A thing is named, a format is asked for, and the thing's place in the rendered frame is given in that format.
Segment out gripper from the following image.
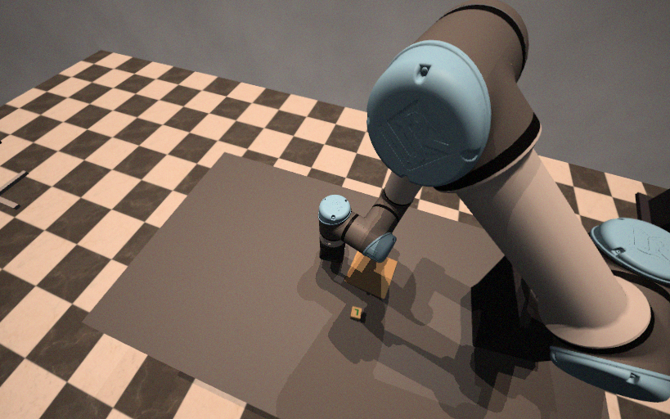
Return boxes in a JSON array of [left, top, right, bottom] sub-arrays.
[[319, 231, 345, 264]]

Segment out orange flat mat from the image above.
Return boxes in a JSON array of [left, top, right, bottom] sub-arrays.
[[344, 251, 398, 299]]

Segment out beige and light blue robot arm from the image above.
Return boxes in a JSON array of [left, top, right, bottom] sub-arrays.
[[318, 0, 670, 403]]

